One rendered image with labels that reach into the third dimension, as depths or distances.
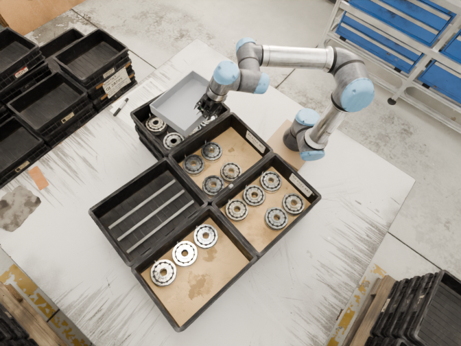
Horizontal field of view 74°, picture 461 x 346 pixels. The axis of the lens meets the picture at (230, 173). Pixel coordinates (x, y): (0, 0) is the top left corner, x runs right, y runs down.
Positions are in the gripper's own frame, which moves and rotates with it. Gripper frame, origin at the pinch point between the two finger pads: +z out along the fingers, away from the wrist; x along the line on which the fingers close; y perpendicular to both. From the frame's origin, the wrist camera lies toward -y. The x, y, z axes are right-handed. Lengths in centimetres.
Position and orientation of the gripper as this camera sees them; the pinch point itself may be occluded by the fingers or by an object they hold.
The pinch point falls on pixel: (206, 112)
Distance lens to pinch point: 134.3
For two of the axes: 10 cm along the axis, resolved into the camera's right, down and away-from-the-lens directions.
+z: -3.1, 2.6, 9.1
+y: -5.7, 7.2, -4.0
